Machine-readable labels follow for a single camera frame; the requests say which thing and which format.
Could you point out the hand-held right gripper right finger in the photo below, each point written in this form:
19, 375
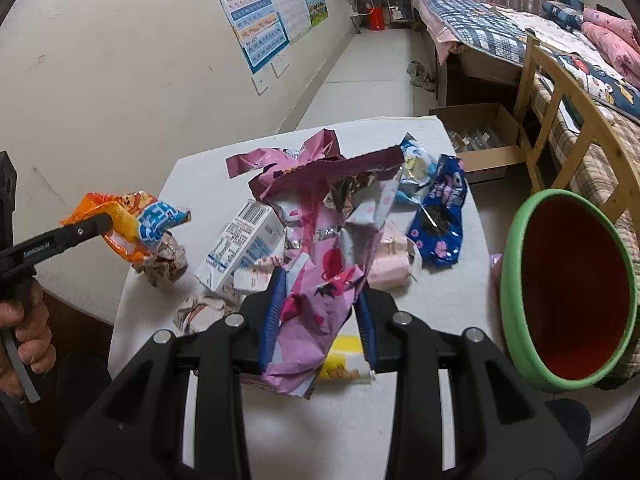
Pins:
364, 332

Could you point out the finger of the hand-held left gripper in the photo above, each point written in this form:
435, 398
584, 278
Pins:
65, 237

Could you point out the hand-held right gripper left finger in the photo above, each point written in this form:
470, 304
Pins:
277, 320

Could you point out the orange snack wrapper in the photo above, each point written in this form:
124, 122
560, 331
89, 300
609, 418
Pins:
127, 246

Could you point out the large lilac snack bag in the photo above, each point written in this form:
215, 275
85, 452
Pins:
320, 270

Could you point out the pink foil wrapper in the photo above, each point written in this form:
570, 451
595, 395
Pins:
300, 152

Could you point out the green bin with red inside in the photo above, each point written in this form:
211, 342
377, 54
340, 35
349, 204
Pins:
575, 290

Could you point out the person's left hand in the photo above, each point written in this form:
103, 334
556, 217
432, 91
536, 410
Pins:
35, 340

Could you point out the yellow printed wrapper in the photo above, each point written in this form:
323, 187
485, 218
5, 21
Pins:
345, 360

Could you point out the white pink printed wrapper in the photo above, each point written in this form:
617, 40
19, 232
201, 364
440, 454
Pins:
250, 280

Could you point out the pink tissue pack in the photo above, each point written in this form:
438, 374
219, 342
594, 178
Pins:
392, 265

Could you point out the crumpled printed paper ball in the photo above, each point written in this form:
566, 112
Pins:
165, 265
200, 310

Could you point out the white milk carton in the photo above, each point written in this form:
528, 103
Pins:
240, 240

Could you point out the dark blue cookie wrapper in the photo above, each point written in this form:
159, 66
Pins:
440, 230

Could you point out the light blue snack wrapper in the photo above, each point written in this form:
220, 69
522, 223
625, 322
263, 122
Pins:
417, 165

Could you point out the cardboard box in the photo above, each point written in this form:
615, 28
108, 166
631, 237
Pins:
500, 157

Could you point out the stack of grey packets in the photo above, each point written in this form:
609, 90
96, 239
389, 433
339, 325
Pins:
472, 139

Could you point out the pair of shoes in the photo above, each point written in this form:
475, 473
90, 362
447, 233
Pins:
420, 75

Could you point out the dark bed base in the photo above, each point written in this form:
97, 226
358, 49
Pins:
475, 77

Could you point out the pink bedsheet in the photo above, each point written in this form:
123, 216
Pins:
435, 35

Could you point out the red container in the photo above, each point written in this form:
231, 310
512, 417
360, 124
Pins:
377, 19

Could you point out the blue plaid quilt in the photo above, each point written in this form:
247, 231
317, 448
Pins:
475, 22

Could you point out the cartoon printed blanket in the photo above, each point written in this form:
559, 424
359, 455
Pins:
585, 67

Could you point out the dark blue pillow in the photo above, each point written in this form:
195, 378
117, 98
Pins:
562, 15

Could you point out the pink floral quilt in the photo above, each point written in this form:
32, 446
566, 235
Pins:
612, 37

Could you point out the white wall outlet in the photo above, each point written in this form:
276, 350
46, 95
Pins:
261, 85

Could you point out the blue chart wall poster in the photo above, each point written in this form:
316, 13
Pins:
250, 15

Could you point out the wooden chair frame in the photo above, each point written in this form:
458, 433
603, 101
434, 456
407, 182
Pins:
550, 80

